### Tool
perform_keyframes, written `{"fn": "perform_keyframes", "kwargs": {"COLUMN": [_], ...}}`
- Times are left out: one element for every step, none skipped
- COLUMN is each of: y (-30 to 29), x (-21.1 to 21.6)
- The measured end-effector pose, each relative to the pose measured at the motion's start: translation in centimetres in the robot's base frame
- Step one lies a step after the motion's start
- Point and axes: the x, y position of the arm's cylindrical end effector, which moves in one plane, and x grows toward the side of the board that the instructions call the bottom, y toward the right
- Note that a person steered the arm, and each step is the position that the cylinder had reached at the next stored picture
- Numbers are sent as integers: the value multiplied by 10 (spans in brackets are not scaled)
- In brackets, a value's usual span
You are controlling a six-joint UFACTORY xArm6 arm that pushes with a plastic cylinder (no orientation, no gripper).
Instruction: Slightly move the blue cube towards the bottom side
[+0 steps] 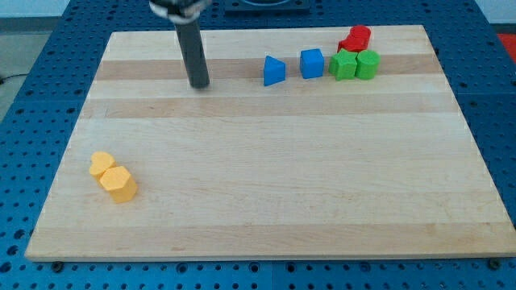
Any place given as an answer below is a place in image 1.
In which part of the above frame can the green cylinder block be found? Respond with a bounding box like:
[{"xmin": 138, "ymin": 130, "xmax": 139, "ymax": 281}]
[{"xmin": 355, "ymin": 50, "xmax": 381, "ymax": 80}]

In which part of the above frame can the green star block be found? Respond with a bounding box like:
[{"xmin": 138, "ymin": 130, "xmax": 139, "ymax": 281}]
[{"xmin": 328, "ymin": 49, "xmax": 358, "ymax": 81}]

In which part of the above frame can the red star block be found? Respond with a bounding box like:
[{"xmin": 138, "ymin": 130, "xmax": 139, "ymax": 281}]
[{"xmin": 337, "ymin": 37, "xmax": 369, "ymax": 52}]

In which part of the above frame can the blue triangular prism block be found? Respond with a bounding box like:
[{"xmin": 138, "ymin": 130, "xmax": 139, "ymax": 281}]
[{"xmin": 263, "ymin": 56, "xmax": 286, "ymax": 86}]

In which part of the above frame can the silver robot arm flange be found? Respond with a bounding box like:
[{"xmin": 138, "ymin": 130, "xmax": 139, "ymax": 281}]
[{"xmin": 148, "ymin": 0, "xmax": 212, "ymax": 24}]

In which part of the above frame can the yellow hexagon block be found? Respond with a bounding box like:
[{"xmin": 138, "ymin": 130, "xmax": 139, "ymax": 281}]
[{"xmin": 100, "ymin": 166, "xmax": 138, "ymax": 203}]

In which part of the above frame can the red crescent block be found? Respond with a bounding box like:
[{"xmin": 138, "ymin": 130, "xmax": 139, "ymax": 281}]
[{"xmin": 348, "ymin": 25, "xmax": 371, "ymax": 52}]

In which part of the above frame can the black cable on floor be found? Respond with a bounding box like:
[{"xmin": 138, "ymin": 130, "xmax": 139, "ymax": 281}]
[{"xmin": 0, "ymin": 72, "xmax": 27, "ymax": 86}]

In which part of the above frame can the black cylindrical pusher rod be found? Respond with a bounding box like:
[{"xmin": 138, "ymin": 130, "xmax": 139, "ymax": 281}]
[{"xmin": 175, "ymin": 20, "xmax": 210, "ymax": 89}]

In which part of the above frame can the blue cube block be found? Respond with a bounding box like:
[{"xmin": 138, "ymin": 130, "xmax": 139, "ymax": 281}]
[{"xmin": 300, "ymin": 48, "xmax": 325, "ymax": 79}]

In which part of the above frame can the light wooden board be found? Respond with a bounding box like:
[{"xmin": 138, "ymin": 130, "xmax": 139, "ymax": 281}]
[{"xmin": 26, "ymin": 25, "xmax": 515, "ymax": 262}]

